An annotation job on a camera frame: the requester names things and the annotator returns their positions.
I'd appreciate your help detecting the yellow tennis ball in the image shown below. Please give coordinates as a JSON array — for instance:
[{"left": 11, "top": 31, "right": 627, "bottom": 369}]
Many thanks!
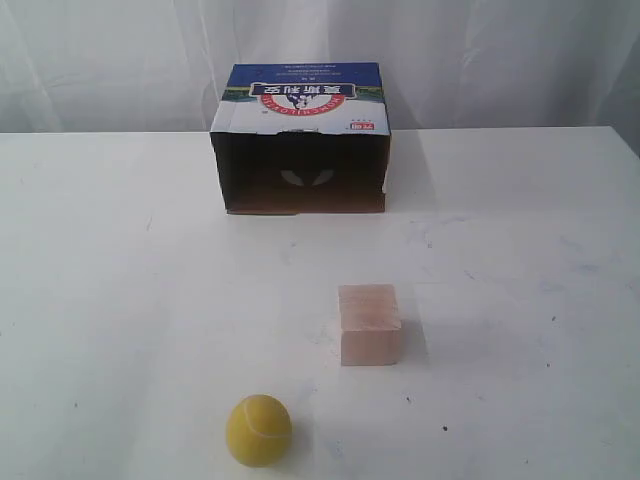
[{"left": 226, "top": 394, "right": 293, "bottom": 464}]

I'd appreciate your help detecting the pink wooden block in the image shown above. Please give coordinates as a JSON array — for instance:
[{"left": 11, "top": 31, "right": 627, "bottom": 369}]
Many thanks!
[{"left": 338, "top": 284, "right": 403, "bottom": 366}]

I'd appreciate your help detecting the open cardboard milk box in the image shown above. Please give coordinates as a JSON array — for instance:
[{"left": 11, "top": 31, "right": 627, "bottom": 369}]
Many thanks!
[{"left": 210, "top": 62, "right": 392, "bottom": 215}]

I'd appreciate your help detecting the white backdrop curtain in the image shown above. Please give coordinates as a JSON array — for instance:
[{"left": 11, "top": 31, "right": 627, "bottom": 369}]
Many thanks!
[{"left": 1, "top": 1, "right": 639, "bottom": 132}]

